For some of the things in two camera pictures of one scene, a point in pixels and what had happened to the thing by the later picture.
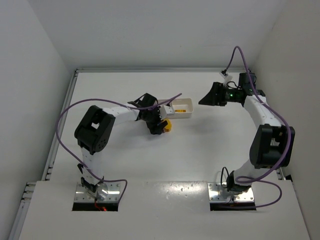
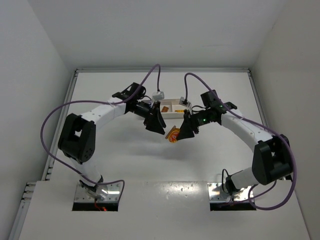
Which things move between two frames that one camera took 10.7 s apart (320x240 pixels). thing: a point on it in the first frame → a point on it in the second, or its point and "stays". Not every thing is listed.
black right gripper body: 216,93 → 189,122
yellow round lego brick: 168,127 → 172,135
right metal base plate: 216,193 stays
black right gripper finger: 215,97 → 185,131
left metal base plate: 113,194 stays
